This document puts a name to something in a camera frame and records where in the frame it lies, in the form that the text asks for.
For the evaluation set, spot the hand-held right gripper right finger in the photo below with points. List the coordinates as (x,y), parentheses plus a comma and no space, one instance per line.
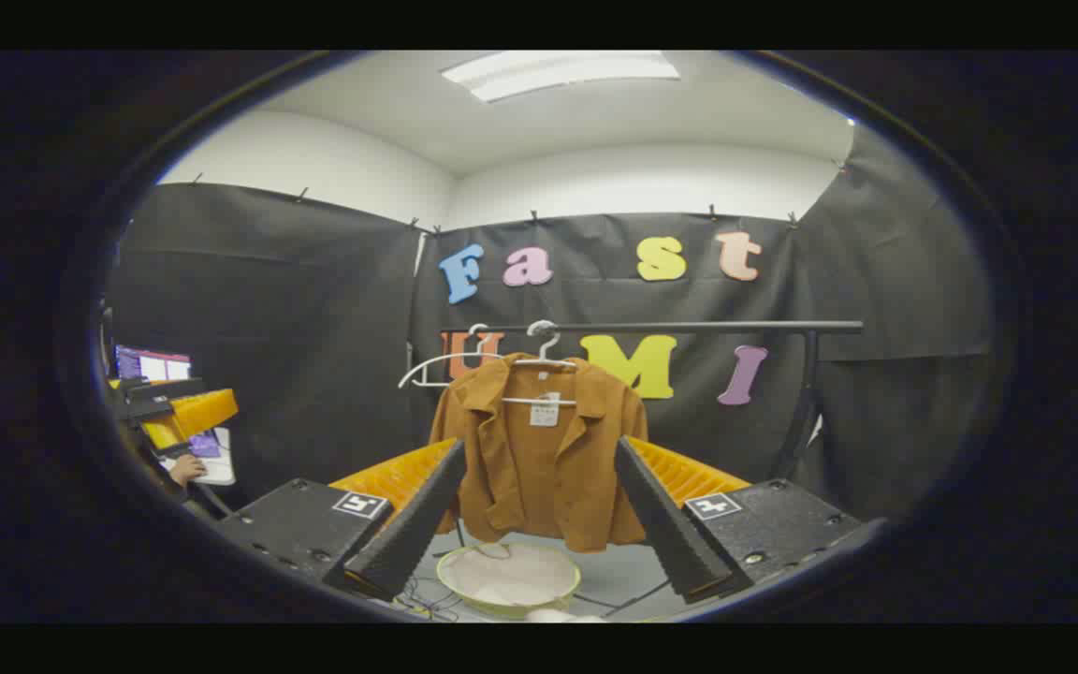
(670,529)

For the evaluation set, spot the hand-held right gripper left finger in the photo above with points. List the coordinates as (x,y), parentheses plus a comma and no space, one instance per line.
(413,534)

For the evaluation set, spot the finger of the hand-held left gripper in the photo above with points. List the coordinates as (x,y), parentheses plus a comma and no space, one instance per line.
(197,412)

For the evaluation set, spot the white laundry hamper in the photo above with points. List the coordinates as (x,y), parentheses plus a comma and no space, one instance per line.
(502,576)

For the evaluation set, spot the brown jacket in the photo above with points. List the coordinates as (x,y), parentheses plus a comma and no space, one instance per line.
(539,477)

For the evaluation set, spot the white clothes hanger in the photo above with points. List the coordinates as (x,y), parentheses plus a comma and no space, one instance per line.
(453,356)
(544,363)

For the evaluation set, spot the black clothes rack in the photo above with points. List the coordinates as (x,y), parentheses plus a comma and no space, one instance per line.
(689,327)

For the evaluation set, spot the computer monitor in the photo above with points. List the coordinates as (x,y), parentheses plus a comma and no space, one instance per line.
(153,363)

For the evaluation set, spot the white flat device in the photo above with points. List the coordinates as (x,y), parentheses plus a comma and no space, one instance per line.
(221,461)

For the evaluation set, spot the black backdrop cloth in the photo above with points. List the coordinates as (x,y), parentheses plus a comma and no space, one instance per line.
(314,309)

